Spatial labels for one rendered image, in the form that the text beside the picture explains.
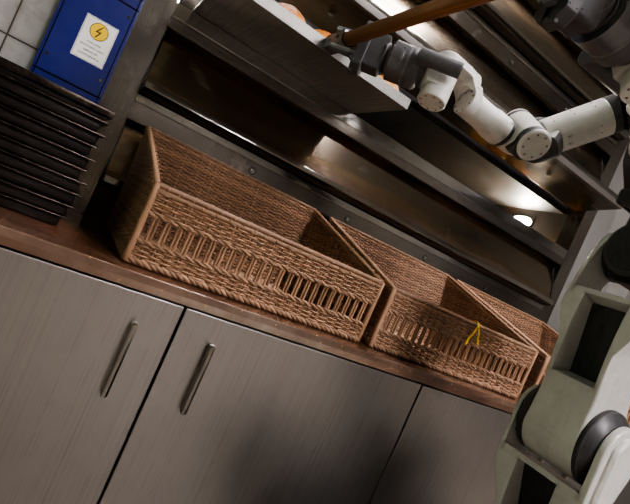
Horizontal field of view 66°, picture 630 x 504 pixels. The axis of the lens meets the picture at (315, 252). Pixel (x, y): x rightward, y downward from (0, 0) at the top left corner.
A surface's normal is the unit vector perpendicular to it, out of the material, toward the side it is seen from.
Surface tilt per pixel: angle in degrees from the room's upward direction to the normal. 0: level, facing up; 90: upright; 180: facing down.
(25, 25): 90
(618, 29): 132
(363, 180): 70
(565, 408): 85
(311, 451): 90
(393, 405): 90
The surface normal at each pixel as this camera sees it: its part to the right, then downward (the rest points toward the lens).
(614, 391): 0.44, 0.20
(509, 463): -0.82, -0.30
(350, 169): 0.54, -0.13
